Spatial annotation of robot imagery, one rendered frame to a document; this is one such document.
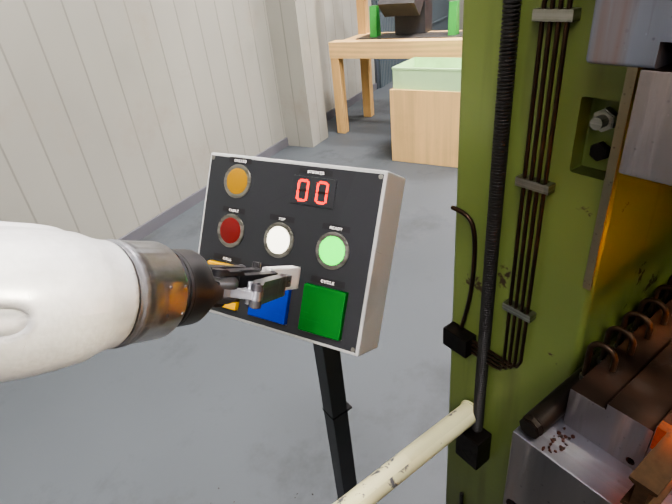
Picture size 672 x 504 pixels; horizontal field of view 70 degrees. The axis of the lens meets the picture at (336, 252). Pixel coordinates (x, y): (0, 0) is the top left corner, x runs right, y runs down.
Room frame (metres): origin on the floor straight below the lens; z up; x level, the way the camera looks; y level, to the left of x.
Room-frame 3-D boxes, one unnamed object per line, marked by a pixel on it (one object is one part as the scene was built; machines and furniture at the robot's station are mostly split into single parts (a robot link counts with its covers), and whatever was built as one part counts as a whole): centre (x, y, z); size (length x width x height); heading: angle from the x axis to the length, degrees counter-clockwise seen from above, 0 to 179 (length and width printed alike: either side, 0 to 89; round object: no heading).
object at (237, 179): (0.78, 0.15, 1.16); 0.05 x 0.03 x 0.04; 33
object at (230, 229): (0.74, 0.18, 1.09); 0.05 x 0.03 x 0.04; 33
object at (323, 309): (0.60, 0.03, 1.01); 0.07 x 0.05 x 0.07; 58
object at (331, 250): (0.64, 0.01, 1.09); 0.05 x 0.03 x 0.04; 33
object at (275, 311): (0.65, 0.11, 1.01); 0.07 x 0.05 x 0.07; 58
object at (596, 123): (0.58, -0.35, 1.25); 0.03 x 0.03 x 0.07; 33
